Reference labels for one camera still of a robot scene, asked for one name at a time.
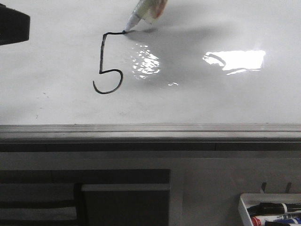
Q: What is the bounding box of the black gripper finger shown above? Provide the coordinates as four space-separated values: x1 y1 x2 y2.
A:
0 4 31 45

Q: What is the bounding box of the white whiteboard marker with tape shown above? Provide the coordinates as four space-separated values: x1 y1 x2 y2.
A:
123 0 168 33

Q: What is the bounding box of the white whiteboard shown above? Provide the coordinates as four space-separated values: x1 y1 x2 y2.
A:
0 0 301 124

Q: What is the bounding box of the dark cabinet panel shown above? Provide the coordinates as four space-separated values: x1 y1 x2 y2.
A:
0 169 170 226

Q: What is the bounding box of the white marker tray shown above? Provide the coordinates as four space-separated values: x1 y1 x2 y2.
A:
238 193 301 226

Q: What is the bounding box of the black tray hook left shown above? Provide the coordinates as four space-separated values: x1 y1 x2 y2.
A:
260 182 267 194

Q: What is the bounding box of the black tray hook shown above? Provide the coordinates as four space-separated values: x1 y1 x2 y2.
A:
285 182 292 194
260 182 267 194

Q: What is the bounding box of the black marker in tray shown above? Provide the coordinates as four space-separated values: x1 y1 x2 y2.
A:
247 202 301 217

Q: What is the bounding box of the red capped marker in tray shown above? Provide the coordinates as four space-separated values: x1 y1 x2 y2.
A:
250 213 301 226

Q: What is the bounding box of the black tray hook right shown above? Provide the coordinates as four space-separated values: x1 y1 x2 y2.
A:
285 182 292 194

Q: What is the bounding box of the blue marker in tray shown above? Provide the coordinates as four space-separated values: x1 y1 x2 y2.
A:
265 218 301 226

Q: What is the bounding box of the aluminium whiteboard frame rail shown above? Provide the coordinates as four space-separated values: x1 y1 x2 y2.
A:
0 123 301 145

